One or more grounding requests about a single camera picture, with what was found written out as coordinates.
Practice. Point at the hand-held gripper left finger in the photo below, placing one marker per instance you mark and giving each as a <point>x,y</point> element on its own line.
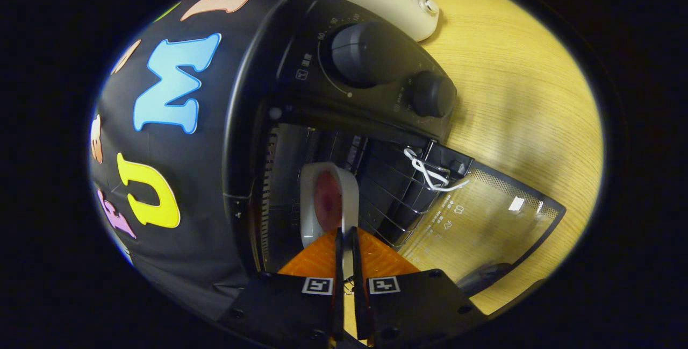
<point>338,295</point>

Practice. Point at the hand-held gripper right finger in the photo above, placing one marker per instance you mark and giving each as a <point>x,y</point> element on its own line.
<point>359,295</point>

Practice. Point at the round pink food slice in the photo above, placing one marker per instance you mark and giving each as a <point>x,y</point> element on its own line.
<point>328,201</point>

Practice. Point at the white square plate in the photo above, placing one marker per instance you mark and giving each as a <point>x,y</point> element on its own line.
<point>309,204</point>

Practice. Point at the black toaster oven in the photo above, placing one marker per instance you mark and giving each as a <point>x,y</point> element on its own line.
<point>301,42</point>

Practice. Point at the white pop-up toaster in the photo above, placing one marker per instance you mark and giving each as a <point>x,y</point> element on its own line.
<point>387,5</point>

